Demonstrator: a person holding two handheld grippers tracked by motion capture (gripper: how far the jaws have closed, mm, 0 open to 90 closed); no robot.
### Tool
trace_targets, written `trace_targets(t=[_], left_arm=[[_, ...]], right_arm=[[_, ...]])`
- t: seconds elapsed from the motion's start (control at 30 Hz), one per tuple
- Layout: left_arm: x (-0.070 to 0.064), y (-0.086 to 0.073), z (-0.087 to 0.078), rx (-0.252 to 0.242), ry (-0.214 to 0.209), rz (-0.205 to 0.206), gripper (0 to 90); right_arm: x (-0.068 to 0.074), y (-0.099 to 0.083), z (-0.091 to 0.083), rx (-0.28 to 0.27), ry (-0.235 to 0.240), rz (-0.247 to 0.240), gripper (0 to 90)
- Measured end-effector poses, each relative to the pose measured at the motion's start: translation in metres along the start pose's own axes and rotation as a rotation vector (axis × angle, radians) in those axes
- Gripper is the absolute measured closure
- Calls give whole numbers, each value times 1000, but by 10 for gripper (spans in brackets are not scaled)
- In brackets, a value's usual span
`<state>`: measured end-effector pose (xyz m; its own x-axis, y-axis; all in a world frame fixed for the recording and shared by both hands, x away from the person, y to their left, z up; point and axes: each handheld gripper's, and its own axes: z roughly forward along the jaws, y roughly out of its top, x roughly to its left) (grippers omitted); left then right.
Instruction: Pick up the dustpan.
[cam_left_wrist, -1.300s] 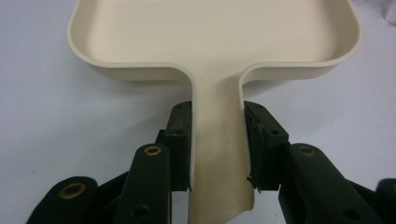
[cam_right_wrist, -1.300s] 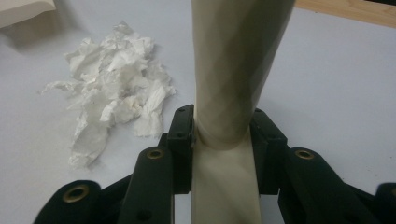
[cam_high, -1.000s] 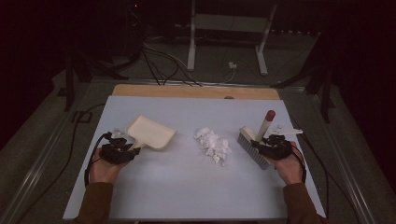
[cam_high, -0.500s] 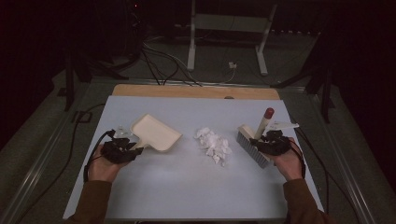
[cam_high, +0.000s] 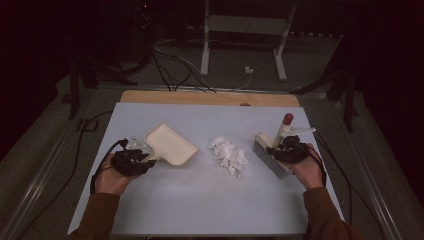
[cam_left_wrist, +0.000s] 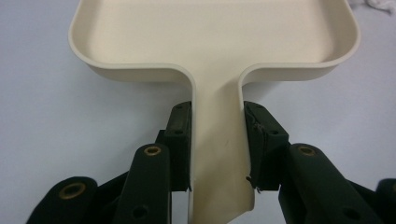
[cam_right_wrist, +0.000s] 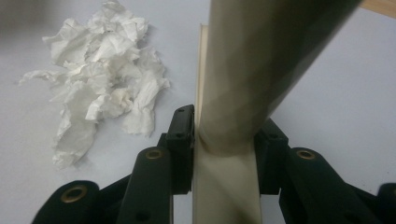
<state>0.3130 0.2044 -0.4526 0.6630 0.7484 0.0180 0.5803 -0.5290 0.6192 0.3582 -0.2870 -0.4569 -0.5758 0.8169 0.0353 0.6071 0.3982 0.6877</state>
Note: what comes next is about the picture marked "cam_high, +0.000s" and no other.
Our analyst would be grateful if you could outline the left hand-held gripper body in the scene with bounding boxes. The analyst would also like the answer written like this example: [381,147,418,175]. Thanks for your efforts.
[110,134,151,177]

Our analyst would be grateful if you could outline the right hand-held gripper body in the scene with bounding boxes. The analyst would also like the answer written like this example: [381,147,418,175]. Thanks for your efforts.
[278,125,317,165]

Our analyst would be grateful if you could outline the cream brush with red cap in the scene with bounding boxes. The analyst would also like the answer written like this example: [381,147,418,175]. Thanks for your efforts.
[252,112,295,179]

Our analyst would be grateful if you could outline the cream plastic dustpan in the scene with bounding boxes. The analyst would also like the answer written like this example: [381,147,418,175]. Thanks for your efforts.
[143,122,200,167]

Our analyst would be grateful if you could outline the pile of white paper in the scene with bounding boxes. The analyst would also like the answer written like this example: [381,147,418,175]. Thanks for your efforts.
[208,135,250,179]

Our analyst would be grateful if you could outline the person's right hand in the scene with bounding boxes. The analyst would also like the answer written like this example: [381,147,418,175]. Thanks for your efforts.
[289,143,326,191]

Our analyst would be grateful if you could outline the person's left hand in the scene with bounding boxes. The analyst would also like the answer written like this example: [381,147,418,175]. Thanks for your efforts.
[94,152,141,197]

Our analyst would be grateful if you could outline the white table cover sheet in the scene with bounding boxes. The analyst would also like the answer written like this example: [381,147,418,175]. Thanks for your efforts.
[67,102,344,236]

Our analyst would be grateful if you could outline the black tripod stand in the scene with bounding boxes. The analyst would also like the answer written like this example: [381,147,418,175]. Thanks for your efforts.
[289,66,360,133]
[68,54,138,120]

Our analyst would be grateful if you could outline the grey metal stand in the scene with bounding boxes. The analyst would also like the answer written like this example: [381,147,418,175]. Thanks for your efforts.
[199,0,298,82]

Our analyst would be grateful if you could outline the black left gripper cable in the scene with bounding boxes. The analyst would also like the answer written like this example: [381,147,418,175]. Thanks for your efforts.
[89,138,130,196]

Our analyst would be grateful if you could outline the long black floor cable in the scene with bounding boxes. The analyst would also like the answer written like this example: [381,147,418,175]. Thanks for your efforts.
[16,110,115,240]

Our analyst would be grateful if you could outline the white plug with cable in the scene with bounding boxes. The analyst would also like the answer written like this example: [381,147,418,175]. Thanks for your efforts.
[233,65,255,91]

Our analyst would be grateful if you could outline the metal floor rail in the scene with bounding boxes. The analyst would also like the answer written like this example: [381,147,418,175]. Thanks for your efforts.
[329,99,405,240]
[0,109,88,240]

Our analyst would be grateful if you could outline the bundle of black floor cables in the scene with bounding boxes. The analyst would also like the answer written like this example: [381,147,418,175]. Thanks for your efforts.
[150,41,218,93]

